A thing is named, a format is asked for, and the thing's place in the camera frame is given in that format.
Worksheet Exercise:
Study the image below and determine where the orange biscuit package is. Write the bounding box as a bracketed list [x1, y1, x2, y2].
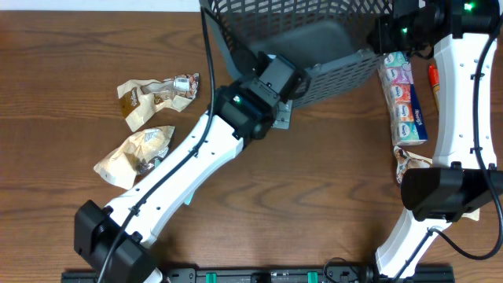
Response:
[428, 64, 439, 109]

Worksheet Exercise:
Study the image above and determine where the dark grey plastic basket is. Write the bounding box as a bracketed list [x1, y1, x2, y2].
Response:
[199, 0, 392, 108]

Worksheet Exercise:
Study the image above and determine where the Kleenex tissue multipack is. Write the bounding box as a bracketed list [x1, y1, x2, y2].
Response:
[378, 51, 428, 145]

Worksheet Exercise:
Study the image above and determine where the cream Pantree snack bag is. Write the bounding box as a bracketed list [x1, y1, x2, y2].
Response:
[394, 146, 480, 222]

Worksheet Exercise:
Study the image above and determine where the cream snack bag with barcode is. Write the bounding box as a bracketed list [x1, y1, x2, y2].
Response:
[117, 73, 200, 132]

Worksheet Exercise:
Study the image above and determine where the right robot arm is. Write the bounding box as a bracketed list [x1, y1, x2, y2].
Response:
[359, 0, 502, 282]

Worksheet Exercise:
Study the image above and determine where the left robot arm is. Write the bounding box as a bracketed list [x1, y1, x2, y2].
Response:
[74, 53, 309, 282]

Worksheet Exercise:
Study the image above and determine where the teal snack wrapper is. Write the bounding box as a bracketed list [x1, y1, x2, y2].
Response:
[154, 157, 194, 206]

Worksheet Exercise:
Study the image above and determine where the crumpled tan snack bag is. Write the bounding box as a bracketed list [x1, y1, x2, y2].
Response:
[94, 126, 175, 189]

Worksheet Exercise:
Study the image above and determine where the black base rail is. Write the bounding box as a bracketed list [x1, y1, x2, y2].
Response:
[61, 265, 456, 283]

